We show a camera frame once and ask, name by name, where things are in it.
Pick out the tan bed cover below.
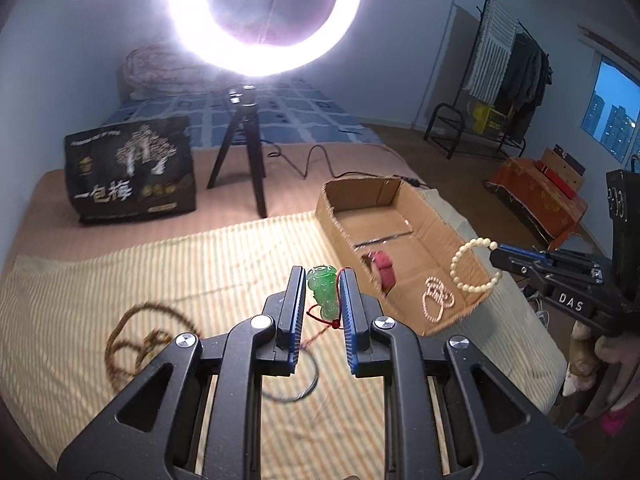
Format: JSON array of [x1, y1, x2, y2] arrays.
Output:
[[0, 141, 437, 281]]

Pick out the brown and red box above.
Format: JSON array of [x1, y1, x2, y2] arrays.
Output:
[[534, 145, 586, 192]]

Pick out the pink bead necklace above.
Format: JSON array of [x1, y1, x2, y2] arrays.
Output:
[[421, 275, 456, 324]]

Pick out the rolled patterned blanket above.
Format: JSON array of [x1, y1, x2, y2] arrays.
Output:
[[116, 43, 213, 100]]

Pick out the ring light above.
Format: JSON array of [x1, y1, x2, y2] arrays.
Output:
[[167, 0, 362, 80]]

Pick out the black power cable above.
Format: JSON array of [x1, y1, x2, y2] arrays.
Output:
[[265, 143, 432, 192]]

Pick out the red cloth pouch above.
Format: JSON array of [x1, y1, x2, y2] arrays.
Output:
[[366, 251, 397, 291]]

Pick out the dark hanging clothes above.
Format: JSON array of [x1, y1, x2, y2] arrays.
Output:
[[496, 32, 554, 137]]

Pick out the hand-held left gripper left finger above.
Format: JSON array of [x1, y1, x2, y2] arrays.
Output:
[[57, 266, 307, 480]]

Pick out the yellow striped cloth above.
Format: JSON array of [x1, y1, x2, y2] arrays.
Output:
[[0, 210, 567, 480]]

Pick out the cardboard box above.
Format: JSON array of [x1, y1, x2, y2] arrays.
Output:
[[315, 176, 494, 339]]

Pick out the black tripod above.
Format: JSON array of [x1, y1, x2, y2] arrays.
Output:
[[206, 83, 269, 220]]

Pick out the yellow box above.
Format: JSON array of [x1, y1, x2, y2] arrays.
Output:
[[469, 102, 507, 134]]

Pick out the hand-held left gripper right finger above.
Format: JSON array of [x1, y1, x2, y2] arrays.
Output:
[[339, 269, 586, 480]]

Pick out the black clothes rack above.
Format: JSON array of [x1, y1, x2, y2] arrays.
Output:
[[423, 0, 554, 162]]

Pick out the orange patterned cloth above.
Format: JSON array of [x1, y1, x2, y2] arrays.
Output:
[[487, 156, 589, 245]]

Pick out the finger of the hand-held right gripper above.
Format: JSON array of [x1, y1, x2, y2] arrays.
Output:
[[496, 243, 603, 273], [489, 251, 557, 292]]

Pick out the black printed bag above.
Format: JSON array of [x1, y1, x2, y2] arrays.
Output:
[[64, 115, 197, 226]]

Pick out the brown bead necklace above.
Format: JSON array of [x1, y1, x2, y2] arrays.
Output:
[[103, 301, 202, 392]]

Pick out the window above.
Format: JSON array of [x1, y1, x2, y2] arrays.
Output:
[[580, 52, 640, 163]]

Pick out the pink slipper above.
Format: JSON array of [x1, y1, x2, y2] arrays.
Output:
[[601, 408, 640, 439]]

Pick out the white pearl bracelet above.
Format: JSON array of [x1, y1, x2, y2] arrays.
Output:
[[449, 237, 504, 297]]

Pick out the green jade pendant necklace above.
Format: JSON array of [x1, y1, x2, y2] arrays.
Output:
[[262, 265, 354, 404]]

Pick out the white striped towel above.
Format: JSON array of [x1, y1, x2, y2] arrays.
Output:
[[462, 0, 521, 104]]

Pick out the blue patterned bed sheet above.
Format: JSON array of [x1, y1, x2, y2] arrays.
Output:
[[97, 79, 384, 150]]

